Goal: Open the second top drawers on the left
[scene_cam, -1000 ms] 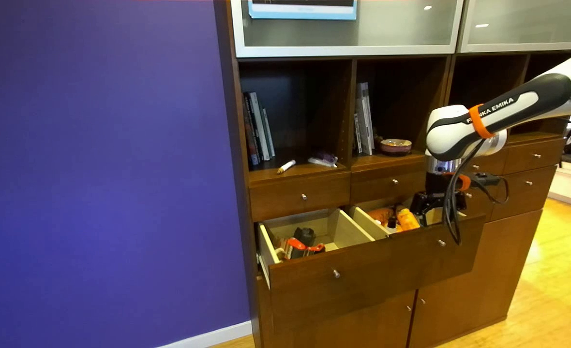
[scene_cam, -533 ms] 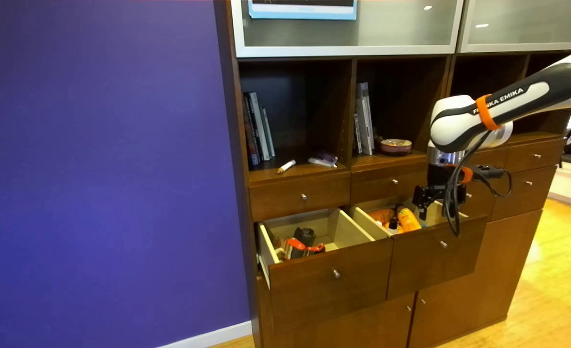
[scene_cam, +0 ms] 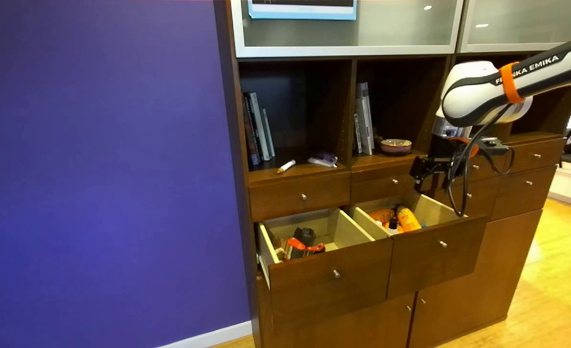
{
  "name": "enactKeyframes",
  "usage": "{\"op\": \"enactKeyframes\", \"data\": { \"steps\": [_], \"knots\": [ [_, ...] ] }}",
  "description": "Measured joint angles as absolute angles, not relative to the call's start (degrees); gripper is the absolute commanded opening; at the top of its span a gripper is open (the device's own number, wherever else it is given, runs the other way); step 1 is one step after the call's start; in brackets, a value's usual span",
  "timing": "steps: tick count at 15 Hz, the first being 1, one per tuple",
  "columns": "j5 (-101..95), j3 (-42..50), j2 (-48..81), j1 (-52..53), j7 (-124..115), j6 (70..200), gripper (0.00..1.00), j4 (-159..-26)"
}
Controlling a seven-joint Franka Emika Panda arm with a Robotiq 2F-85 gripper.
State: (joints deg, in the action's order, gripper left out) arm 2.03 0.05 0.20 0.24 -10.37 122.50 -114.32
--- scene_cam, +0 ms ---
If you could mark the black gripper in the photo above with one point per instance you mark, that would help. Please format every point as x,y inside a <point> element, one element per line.
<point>441,160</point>

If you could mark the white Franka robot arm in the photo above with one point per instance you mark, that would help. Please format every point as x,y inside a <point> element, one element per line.
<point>478,97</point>

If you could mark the small brown bowl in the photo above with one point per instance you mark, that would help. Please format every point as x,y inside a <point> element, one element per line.
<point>394,145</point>

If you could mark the orange cylinder object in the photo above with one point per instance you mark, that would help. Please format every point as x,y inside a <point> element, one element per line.
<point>406,220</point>

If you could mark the tall white book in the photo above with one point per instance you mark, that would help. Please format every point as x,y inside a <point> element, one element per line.
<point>365,116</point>

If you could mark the small purple white item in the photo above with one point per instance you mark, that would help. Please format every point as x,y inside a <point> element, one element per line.
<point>323,160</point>

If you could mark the brown wooden shelving cabinet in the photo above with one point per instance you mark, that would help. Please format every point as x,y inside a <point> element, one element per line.
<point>338,108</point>

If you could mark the black orange tool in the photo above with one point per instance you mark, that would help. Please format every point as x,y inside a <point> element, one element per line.
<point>303,244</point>

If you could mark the white marker pen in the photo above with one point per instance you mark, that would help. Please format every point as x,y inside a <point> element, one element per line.
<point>286,164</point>

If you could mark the wide frosted glass door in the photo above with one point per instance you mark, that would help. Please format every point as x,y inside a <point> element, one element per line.
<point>400,25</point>

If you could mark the grey book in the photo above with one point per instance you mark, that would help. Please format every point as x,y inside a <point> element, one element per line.
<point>261,126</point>

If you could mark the dark book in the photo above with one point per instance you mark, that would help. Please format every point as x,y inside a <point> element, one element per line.
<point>249,141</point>

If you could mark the blue framed board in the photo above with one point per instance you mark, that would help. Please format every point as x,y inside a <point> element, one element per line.
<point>300,10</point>

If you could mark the white baseboard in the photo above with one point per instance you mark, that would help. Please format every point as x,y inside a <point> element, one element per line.
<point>207,336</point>

